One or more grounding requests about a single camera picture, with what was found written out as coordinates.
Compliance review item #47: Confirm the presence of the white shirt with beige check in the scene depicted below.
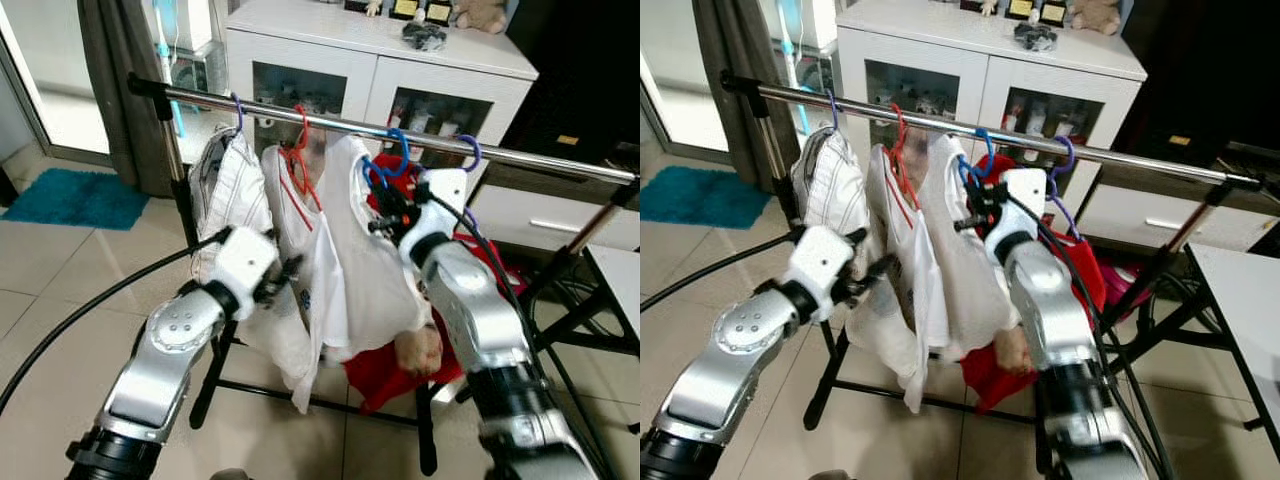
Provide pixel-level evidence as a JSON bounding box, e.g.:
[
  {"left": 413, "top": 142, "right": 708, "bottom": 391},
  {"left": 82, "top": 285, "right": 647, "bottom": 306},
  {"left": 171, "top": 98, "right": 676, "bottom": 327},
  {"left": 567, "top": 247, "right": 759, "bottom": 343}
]
[
  {"left": 918, "top": 133, "right": 1033, "bottom": 378},
  {"left": 322, "top": 133, "right": 448, "bottom": 378}
]

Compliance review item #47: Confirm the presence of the blue plastic clothes hanger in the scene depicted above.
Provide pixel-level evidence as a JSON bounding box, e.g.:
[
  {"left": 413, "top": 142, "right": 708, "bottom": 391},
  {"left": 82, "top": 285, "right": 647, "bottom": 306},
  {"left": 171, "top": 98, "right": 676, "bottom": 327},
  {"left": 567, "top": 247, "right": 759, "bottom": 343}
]
[
  {"left": 958, "top": 128, "right": 1001, "bottom": 193},
  {"left": 362, "top": 128, "right": 413, "bottom": 193}
]

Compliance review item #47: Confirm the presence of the red clothes hanger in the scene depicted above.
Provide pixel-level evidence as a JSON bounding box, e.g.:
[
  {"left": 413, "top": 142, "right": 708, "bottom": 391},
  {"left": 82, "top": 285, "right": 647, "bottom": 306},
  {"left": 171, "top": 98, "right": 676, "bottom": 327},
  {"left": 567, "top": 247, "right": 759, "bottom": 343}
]
[
  {"left": 280, "top": 103, "right": 326, "bottom": 213},
  {"left": 885, "top": 103, "right": 919, "bottom": 213}
]

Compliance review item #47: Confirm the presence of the white shirt with red trim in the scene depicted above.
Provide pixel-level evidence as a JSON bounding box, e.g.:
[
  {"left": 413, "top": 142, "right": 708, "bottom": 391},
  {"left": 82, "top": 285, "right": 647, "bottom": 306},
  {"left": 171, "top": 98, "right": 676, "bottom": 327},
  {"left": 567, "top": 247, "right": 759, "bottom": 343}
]
[
  {"left": 848, "top": 143, "right": 951, "bottom": 414},
  {"left": 240, "top": 143, "right": 351, "bottom": 414}
]

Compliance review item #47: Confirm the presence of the white striped shirt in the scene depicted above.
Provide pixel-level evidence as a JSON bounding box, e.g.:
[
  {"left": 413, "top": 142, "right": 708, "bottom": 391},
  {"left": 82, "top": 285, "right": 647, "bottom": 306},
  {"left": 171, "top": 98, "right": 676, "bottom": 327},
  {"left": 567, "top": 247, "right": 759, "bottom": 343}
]
[
  {"left": 190, "top": 127, "right": 276, "bottom": 286},
  {"left": 790, "top": 125, "right": 873, "bottom": 251}
]

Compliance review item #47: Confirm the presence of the low TV stand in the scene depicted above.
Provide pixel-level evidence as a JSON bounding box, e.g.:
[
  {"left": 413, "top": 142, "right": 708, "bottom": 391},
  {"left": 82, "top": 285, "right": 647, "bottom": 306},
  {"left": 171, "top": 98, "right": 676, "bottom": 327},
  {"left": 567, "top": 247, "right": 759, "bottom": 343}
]
[
  {"left": 468, "top": 180, "right": 641, "bottom": 253},
  {"left": 1075, "top": 185, "right": 1280, "bottom": 253}
]

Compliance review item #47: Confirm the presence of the red printed t-shirt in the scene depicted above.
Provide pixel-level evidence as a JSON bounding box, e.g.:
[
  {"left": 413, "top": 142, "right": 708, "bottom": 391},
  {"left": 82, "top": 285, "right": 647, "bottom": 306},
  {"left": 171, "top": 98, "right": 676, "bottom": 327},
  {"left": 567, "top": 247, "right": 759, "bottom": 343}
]
[
  {"left": 958, "top": 155, "right": 1111, "bottom": 414},
  {"left": 343, "top": 155, "right": 523, "bottom": 414}
]

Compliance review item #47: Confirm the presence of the white cabinet with glass doors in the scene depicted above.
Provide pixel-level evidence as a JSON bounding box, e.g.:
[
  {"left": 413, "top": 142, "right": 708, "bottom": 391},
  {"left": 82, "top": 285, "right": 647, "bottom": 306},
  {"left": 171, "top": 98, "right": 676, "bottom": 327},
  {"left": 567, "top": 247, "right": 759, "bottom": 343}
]
[
  {"left": 835, "top": 0, "right": 1149, "bottom": 251},
  {"left": 225, "top": 0, "right": 541, "bottom": 251}
]

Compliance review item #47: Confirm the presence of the black crumpled object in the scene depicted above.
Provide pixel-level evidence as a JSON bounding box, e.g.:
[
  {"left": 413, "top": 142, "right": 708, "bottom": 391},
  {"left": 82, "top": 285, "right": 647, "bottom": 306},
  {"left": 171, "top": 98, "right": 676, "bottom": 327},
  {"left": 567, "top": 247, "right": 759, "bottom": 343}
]
[
  {"left": 402, "top": 22, "right": 449, "bottom": 52},
  {"left": 1013, "top": 22, "right": 1059, "bottom": 53}
]

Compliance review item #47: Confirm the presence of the teal floor mat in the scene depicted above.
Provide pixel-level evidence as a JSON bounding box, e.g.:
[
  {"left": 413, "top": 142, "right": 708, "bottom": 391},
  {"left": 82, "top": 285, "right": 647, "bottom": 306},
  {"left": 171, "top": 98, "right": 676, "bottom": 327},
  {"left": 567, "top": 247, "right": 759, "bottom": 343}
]
[
  {"left": 0, "top": 168, "right": 151, "bottom": 232},
  {"left": 640, "top": 165, "right": 738, "bottom": 227}
]

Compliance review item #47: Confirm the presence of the beige teddy bear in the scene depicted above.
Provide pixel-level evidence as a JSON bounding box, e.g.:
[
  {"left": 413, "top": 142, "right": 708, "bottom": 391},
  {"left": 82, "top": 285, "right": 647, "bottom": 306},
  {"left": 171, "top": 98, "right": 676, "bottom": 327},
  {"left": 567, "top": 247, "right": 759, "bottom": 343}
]
[
  {"left": 1068, "top": 0, "right": 1123, "bottom": 37},
  {"left": 455, "top": 0, "right": 509, "bottom": 35}
]

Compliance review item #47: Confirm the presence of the black television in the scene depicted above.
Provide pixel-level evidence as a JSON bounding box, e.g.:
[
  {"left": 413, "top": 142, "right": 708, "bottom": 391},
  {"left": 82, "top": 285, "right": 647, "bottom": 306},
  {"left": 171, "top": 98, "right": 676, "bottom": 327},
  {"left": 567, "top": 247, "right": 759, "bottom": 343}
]
[
  {"left": 505, "top": 0, "right": 641, "bottom": 176},
  {"left": 1110, "top": 0, "right": 1280, "bottom": 176}
]

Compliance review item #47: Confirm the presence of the dark grey curtain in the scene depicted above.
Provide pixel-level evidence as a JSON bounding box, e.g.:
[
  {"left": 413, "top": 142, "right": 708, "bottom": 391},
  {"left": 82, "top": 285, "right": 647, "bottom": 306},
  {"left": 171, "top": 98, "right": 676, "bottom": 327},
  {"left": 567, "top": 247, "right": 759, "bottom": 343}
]
[
  {"left": 78, "top": 0, "right": 189, "bottom": 198},
  {"left": 690, "top": 0, "right": 796, "bottom": 198}
]

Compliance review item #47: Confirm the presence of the glass balcony door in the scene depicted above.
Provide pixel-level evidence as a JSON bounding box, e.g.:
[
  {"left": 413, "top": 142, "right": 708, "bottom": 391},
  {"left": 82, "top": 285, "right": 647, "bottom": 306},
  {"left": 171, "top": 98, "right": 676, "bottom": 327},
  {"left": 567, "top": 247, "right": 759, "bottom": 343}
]
[
  {"left": 0, "top": 0, "right": 111, "bottom": 161},
  {"left": 640, "top": 0, "right": 716, "bottom": 151}
]

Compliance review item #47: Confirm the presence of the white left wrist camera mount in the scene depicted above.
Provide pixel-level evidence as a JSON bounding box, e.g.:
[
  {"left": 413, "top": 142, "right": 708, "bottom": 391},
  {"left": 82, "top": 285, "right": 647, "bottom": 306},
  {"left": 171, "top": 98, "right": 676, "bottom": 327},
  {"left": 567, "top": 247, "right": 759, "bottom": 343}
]
[
  {"left": 780, "top": 225, "right": 853, "bottom": 323},
  {"left": 205, "top": 227, "right": 281, "bottom": 321}
]

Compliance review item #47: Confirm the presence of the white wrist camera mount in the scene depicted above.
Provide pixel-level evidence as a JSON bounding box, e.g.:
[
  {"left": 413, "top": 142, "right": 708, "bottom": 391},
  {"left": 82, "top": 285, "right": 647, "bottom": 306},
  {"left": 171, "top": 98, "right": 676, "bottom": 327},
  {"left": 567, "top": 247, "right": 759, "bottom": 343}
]
[
  {"left": 205, "top": 227, "right": 281, "bottom": 321},
  {"left": 398, "top": 168, "right": 469, "bottom": 263},
  {"left": 780, "top": 225, "right": 853, "bottom": 323},
  {"left": 985, "top": 168, "right": 1048, "bottom": 263}
]

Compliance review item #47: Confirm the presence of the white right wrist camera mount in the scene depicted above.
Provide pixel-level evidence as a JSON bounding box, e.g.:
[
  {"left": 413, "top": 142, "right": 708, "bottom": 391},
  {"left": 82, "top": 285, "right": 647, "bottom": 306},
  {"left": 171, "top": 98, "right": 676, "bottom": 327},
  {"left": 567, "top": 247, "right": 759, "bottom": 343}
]
[
  {"left": 985, "top": 168, "right": 1048, "bottom": 263},
  {"left": 398, "top": 168, "right": 469, "bottom": 263}
]

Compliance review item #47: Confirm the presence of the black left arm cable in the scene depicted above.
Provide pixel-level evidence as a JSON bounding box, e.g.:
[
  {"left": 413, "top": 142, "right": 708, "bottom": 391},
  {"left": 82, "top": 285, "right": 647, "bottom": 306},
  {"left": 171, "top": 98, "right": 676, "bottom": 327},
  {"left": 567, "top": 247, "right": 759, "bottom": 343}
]
[
  {"left": 640, "top": 238, "right": 801, "bottom": 311},
  {"left": 0, "top": 232, "right": 229, "bottom": 416}
]

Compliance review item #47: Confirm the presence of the metal clothes rack black frame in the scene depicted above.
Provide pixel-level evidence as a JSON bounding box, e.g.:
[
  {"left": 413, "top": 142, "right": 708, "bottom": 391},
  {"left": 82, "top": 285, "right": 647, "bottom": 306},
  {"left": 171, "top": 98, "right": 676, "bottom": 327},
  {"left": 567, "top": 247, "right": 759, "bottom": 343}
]
[
  {"left": 720, "top": 70, "right": 1280, "bottom": 476},
  {"left": 128, "top": 72, "right": 641, "bottom": 477}
]

